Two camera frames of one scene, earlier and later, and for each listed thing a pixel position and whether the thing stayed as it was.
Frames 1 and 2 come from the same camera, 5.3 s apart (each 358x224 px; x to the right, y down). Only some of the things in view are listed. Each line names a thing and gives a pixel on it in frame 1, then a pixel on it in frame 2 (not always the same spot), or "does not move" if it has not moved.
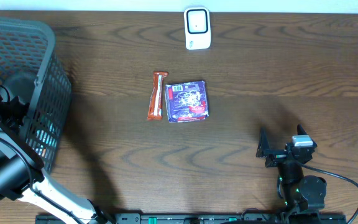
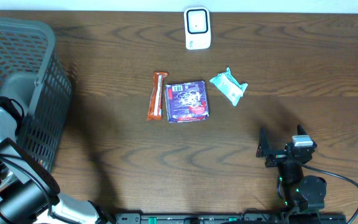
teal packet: [48, 137] to [230, 87]
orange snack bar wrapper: [155, 104] does not move
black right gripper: [276, 156] does not move
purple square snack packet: [186, 101] does not move
